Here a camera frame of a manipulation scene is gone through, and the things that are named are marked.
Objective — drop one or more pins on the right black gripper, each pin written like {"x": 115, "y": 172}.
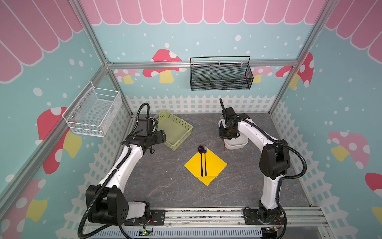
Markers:
{"x": 224, "y": 131}

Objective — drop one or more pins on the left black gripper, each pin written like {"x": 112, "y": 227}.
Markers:
{"x": 161, "y": 136}

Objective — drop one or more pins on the white plastic bin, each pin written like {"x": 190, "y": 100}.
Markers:
{"x": 237, "y": 143}

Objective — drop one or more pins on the dark purple spoon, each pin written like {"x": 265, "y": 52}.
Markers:
{"x": 201, "y": 152}

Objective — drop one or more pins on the yellow paper napkin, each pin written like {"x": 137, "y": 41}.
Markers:
{"x": 215, "y": 165}

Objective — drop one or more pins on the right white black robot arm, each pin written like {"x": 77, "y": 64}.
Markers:
{"x": 274, "y": 162}

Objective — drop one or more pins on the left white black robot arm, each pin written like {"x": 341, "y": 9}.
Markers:
{"x": 106, "y": 203}

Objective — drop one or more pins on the green plastic basket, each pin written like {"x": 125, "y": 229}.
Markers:
{"x": 176, "y": 129}

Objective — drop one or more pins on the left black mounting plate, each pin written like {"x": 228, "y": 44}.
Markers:
{"x": 153, "y": 218}

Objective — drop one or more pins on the black mounting plate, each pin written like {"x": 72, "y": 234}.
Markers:
{"x": 262, "y": 216}
{"x": 153, "y": 218}

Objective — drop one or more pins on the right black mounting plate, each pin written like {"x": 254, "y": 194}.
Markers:
{"x": 262, "y": 216}

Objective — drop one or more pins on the green circuit board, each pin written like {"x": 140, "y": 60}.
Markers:
{"x": 145, "y": 233}

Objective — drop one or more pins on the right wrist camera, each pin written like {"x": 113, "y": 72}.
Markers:
{"x": 228, "y": 113}

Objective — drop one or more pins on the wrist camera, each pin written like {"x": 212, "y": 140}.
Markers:
{"x": 146, "y": 127}
{"x": 228, "y": 113}

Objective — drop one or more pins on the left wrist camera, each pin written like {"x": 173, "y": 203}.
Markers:
{"x": 146, "y": 127}

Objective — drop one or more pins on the black wire mesh basket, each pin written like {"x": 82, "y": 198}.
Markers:
{"x": 213, "y": 73}

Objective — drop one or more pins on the white wire mesh basket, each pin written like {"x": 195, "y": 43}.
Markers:
{"x": 93, "y": 111}

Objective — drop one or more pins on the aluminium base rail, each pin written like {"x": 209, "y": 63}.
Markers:
{"x": 227, "y": 223}

